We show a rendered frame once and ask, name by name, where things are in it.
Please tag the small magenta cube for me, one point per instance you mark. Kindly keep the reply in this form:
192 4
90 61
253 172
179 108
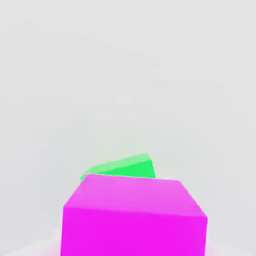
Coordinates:
134 224

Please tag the small green cube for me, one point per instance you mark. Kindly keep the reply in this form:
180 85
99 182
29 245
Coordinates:
136 168

